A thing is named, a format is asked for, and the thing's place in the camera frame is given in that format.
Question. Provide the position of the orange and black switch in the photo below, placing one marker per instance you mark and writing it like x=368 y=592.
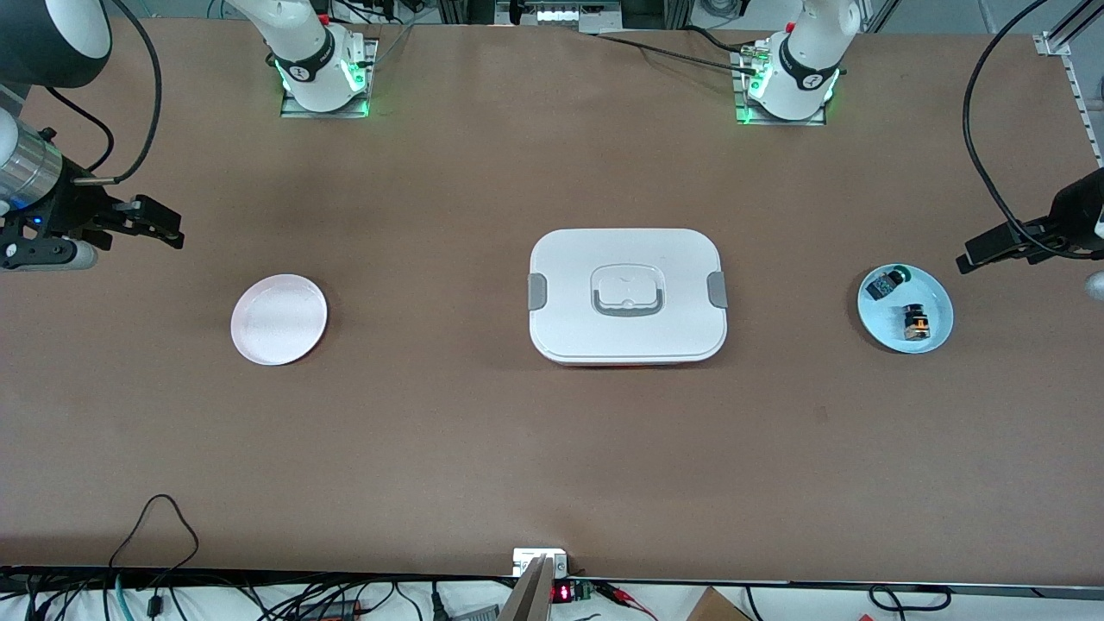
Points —
x=917 y=326

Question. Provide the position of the white lunch box grey clips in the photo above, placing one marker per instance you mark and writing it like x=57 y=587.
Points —
x=630 y=250

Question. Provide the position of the black power adapter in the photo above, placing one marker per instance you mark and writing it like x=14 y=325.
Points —
x=332 y=611

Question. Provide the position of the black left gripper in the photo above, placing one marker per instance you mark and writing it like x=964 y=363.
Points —
x=1075 y=210

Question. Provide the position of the pink round plate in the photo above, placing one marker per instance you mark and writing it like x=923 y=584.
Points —
x=279 y=319

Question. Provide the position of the green and black switch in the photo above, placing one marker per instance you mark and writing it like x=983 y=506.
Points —
x=881 y=286

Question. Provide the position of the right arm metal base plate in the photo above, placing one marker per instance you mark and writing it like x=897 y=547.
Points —
x=297 y=113

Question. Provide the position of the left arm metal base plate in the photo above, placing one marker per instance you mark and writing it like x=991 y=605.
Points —
x=776 y=122

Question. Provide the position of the red digit display module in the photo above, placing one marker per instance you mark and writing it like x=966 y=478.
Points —
x=561 y=593

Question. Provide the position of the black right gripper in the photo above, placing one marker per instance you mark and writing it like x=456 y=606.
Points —
x=69 y=210

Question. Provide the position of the grey camera stand bracket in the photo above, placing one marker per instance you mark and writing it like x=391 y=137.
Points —
x=535 y=595

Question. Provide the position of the silver aluminium frame profile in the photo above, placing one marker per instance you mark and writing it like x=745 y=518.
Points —
x=1054 y=43

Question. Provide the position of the bright white lit device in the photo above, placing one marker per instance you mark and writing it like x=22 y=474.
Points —
x=561 y=15

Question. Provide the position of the light blue round plate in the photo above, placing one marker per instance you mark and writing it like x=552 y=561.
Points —
x=936 y=302

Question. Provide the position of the brown cardboard piece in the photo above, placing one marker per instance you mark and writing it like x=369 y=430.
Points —
x=711 y=608

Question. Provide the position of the small green circuit board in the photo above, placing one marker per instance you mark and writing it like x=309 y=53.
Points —
x=582 y=592

